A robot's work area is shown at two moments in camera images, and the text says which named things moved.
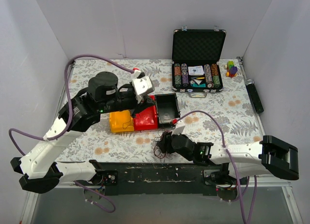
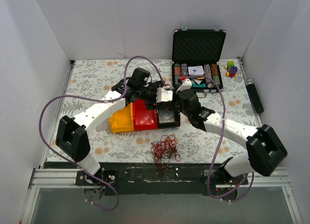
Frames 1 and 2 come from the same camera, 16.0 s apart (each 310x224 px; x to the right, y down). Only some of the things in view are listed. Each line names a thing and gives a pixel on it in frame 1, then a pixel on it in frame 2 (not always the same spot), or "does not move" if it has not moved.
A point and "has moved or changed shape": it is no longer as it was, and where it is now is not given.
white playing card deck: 195,70 does not move
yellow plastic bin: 121,121 does not move
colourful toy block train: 232,70 does not move
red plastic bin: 147,119 does not move
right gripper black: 166,141 → 178,101
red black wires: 157,151 has moved or changed shape
